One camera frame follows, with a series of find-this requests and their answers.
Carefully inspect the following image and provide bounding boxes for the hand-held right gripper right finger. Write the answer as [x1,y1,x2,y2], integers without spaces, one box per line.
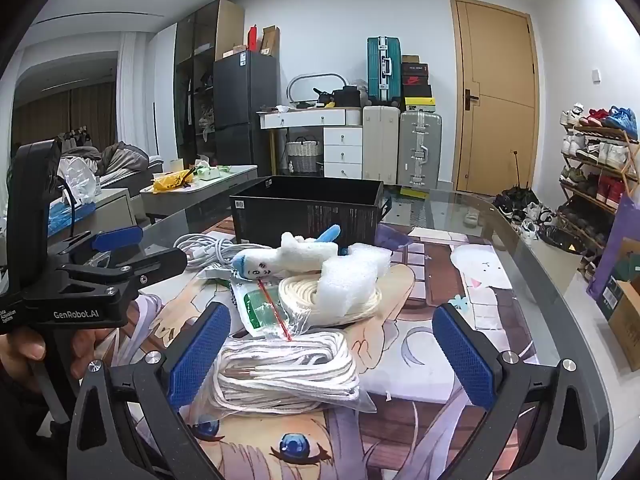
[432,302,613,480]

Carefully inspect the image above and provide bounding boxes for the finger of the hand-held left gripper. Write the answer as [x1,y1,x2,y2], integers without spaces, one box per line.
[47,226,144,267]
[62,247,188,295]

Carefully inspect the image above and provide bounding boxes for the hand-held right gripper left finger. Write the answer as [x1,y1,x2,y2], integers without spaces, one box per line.
[67,302,233,480]

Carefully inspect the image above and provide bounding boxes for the white power cable bundle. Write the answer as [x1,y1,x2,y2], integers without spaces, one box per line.
[173,232,261,272]

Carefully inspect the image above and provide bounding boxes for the bagged white rope bundle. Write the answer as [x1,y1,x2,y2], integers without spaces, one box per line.
[212,327,376,413]

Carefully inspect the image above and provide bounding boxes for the clear bag with white cord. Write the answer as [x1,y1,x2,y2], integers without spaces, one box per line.
[277,272,381,326]

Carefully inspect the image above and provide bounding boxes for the white blue plush toy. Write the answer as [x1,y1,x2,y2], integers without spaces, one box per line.
[231,225,342,281]

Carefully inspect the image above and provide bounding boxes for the white foam wrap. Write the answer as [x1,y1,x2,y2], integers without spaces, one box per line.
[320,242,391,317]

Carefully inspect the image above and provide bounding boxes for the black cardboard box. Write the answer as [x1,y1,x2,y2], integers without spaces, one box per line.
[229,176,392,256]

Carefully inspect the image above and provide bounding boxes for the person's left hand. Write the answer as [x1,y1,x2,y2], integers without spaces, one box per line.
[0,326,113,381]

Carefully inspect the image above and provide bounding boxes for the grey side cabinet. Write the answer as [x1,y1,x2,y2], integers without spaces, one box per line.
[47,187,138,246]

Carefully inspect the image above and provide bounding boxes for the clear plastic bag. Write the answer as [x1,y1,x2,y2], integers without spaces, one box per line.
[57,155,98,206]

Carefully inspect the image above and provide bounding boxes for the grey sofa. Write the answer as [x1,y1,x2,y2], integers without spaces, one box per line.
[55,132,166,196]

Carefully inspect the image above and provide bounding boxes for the yellow plastic bag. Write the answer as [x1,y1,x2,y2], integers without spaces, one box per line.
[151,171,193,193]

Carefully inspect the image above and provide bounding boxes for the green medicine packet bag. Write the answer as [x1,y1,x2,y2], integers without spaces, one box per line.
[230,280,311,342]

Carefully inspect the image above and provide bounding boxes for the printed table mat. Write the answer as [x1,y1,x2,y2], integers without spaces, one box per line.
[112,220,541,480]

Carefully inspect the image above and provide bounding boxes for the grey coffee table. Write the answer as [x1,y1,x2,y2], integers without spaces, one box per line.
[140,164,258,222]

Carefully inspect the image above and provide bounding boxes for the brown curtain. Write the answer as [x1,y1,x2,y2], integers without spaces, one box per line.
[12,82,118,146]

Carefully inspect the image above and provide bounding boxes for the white curtain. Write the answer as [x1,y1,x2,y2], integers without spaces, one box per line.
[117,30,176,161]

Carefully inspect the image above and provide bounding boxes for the pile of floor shoes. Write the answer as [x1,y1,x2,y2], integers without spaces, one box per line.
[492,186,557,241]

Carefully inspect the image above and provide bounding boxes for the open cardboard box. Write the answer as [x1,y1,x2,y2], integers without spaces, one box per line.
[595,275,640,358]

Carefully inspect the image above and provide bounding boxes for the dark glass wardrobe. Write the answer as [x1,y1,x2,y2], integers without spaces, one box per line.
[172,0,246,166]

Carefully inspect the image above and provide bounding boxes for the black refrigerator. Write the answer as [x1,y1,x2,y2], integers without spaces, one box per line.
[212,51,280,176]

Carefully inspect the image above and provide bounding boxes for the wicker basket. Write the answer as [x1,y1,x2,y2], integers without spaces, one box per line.
[286,137,321,173]

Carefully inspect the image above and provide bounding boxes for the white dressing table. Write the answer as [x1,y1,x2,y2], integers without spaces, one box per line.
[257,109,363,181]

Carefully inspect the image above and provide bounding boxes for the silver suitcase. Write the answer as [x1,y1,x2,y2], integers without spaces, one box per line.
[398,110,443,188]

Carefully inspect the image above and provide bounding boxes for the beige suitcase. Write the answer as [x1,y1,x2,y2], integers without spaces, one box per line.
[362,105,402,183]

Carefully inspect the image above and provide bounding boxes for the oval mirror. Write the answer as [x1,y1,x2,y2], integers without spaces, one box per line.
[286,72,348,107]

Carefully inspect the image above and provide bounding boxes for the flat cardboard boxes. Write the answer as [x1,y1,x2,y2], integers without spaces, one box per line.
[222,25,281,58]

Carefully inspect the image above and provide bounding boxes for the rows of racked shoes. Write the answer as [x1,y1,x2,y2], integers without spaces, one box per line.
[559,102,640,266]

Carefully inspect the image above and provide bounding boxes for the black bag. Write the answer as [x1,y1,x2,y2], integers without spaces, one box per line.
[332,87,363,108]

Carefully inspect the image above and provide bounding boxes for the wooden shoe rack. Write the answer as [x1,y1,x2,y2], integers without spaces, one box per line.
[557,120,640,281]

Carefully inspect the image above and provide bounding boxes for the teal suitcase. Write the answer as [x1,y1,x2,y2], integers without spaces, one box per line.
[366,36,403,107]

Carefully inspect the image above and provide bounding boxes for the wooden door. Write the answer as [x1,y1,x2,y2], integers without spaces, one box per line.
[450,0,540,196]

